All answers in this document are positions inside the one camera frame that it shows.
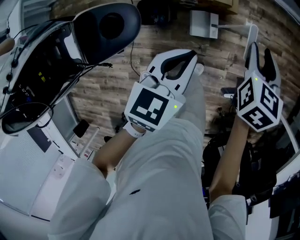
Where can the person's right forearm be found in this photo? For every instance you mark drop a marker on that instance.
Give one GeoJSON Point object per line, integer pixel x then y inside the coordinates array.
{"type": "Point", "coordinates": [225, 159]}

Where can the person's white shoe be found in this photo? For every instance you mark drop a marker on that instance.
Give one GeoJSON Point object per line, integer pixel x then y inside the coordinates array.
{"type": "Point", "coordinates": [199, 69]}

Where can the black rectangular pad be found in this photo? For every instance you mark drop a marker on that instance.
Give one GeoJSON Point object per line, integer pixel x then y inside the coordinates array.
{"type": "Point", "coordinates": [80, 128]}

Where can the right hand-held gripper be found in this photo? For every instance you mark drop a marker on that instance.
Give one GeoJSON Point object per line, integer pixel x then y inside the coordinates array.
{"type": "Point", "coordinates": [257, 105]}

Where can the person's white shirt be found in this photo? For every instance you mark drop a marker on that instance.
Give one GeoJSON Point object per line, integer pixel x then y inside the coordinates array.
{"type": "Point", "coordinates": [152, 187]}

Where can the white wristwatch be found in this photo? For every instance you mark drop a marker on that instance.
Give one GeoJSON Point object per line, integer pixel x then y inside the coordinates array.
{"type": "Point", "coordinates": [136, 134]}

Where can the black monitor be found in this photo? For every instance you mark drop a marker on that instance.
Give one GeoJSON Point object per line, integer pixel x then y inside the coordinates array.
{"type": "Point", "coordinates": [286, 199]}

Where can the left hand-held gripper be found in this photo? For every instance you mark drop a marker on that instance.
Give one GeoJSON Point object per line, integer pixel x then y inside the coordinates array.
{"type": "Point", "coordinates": [147, 105]}

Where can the person's left forearm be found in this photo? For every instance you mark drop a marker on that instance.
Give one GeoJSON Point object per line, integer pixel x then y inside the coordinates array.
{"type": "Point", "coordinates": [110, 152]}

